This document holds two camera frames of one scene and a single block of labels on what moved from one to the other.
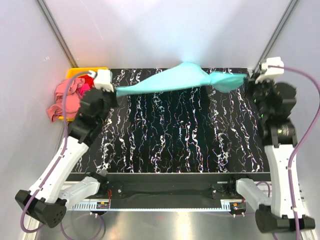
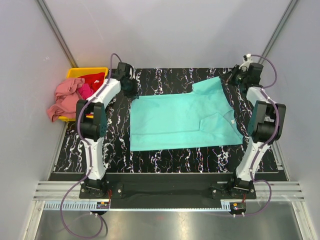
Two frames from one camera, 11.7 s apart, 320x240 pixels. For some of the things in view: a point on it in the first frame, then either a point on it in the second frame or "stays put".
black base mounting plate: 174,186 stays put
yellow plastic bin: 70,72 stays put
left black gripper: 110,95 -> 130,89
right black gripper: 253,85 -> 229,76
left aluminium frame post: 58,35 stays put
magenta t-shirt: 82,90 stays put
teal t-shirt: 184,74 -> 200,118
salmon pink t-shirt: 72,101 stays put
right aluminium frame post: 286,15 stays put
